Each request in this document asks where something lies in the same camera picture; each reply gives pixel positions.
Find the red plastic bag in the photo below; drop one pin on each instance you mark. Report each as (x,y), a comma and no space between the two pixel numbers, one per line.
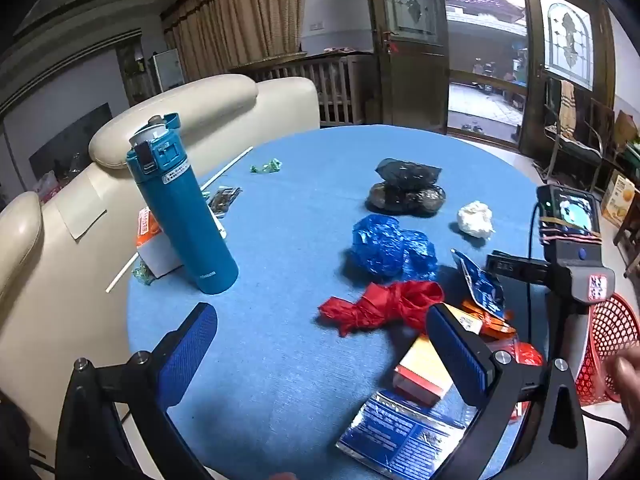
(395,300)

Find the black metal chair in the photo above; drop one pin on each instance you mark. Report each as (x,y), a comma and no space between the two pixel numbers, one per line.
(575,145)

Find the blue plastic bag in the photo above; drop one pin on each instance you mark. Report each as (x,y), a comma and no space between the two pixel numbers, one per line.
(385,247)

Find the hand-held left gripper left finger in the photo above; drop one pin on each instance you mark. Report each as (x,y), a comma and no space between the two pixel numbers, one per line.
(185,355)

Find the striped beige towel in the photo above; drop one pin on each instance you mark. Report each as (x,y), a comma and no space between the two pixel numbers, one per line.
(567,105)

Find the cream leather sofa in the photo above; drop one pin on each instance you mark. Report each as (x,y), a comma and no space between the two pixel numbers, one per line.
(50,270)

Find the person's right hand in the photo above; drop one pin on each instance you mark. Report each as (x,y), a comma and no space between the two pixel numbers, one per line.
(627,375)

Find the black snack packet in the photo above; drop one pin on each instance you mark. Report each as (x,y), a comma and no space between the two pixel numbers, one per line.
(222,200)

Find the teal thermos bottle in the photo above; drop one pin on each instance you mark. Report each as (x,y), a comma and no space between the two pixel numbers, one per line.
(185,220)

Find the blue torn snack packet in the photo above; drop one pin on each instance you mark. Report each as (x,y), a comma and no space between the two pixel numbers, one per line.
(482,285)

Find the red shiny wrapper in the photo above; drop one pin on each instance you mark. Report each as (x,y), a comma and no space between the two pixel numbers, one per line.
(530,354)

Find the wooden door with glass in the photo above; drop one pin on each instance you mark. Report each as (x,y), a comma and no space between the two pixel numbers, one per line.
(532,85)
(415,85)

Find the green candy wrapper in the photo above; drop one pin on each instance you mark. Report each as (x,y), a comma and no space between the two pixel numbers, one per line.
(265,166)
(141,272)

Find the wooden slatted crib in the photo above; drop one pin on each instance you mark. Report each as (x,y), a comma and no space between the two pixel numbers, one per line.
(330,85)

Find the white refrigerator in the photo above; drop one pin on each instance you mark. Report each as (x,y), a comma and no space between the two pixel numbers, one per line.
(169,70)

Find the black plastic bag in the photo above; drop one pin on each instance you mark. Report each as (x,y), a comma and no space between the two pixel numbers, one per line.
(405,195)

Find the blue tablecloth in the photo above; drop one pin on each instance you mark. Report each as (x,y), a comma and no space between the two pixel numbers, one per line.
(300,210)

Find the blue foil packet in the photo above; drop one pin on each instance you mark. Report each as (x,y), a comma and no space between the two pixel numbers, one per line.
(395,425)

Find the orange printed cardboard box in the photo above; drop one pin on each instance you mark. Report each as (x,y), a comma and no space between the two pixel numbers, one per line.
(617,200)

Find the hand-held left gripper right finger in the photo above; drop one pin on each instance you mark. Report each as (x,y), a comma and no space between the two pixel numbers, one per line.
(457,355)

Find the white cardboard box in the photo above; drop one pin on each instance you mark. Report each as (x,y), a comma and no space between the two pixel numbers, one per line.
(160,255)

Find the white tissue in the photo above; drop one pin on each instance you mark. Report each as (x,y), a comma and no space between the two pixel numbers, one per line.
(475,217)

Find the black television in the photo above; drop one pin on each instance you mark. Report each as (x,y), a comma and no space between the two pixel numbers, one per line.
(75,135)

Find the orange snack packet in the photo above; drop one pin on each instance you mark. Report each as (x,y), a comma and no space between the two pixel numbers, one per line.
(492,327)

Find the orange and white box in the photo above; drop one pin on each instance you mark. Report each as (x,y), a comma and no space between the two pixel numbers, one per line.
(417,370)

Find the beige curtain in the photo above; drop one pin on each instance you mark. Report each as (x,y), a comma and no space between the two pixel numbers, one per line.
(240,15)

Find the red mesh plastic basket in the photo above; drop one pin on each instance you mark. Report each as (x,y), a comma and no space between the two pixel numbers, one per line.
(610,325)

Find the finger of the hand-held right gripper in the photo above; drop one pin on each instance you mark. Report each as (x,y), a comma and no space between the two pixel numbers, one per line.
(507,265)

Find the dark wooden stool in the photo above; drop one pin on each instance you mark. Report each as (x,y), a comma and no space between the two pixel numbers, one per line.
(629,240)

